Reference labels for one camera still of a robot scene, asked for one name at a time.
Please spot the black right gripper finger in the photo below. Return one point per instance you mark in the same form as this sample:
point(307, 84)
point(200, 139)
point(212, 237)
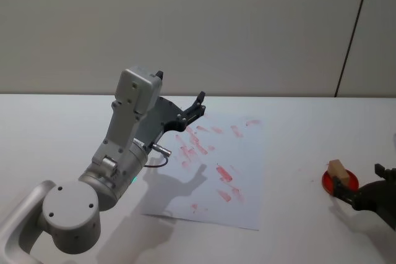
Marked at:
point(341, 191)
point(385, 172)

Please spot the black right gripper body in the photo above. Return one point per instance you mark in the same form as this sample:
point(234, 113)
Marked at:
point(376, 196)

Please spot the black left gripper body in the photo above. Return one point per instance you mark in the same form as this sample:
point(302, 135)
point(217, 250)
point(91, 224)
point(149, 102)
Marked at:
point(153, 125)

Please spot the small tan wooden block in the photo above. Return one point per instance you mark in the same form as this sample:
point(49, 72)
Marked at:
point(338, 169)

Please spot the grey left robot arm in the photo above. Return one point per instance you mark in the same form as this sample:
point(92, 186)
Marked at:
point(71, 211)

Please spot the round red dish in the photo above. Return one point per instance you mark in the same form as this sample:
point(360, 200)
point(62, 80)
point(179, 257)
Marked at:
point(329, 183)

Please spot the white paper with red marks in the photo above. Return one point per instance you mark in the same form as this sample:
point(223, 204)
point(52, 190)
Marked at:
point(235, 183)

